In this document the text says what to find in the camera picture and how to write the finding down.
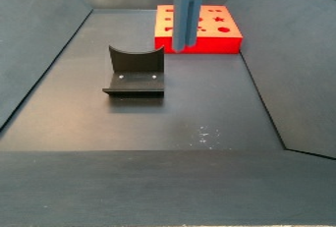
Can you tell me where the blue double-square peg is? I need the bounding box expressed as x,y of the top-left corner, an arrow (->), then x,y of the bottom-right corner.
172,0 -> 203,52

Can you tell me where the red shape-sorting board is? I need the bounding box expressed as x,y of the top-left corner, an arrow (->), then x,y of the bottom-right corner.
155,5 -> 243,54

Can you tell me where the black curved holder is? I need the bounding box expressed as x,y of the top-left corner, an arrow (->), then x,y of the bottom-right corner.
103,47 -> 164,95

